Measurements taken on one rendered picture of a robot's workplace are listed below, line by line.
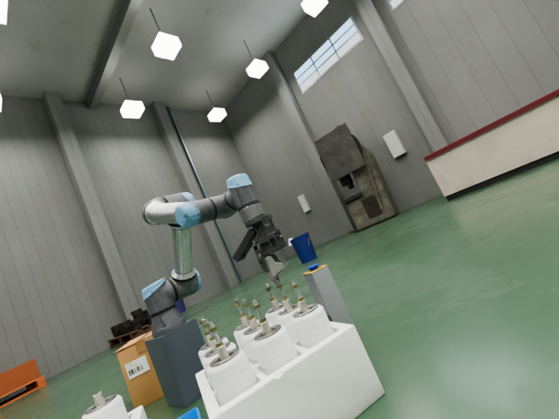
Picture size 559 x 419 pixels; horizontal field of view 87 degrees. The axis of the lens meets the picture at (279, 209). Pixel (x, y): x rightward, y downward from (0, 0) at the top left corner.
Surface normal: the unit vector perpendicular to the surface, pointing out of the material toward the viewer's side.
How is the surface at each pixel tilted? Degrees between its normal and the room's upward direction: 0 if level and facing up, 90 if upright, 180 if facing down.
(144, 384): 89
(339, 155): 90
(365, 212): 90
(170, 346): 90
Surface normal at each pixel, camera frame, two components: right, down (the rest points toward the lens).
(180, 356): 0.65, -0.38
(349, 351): 0.33, -0.27
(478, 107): -0.64, 0.19
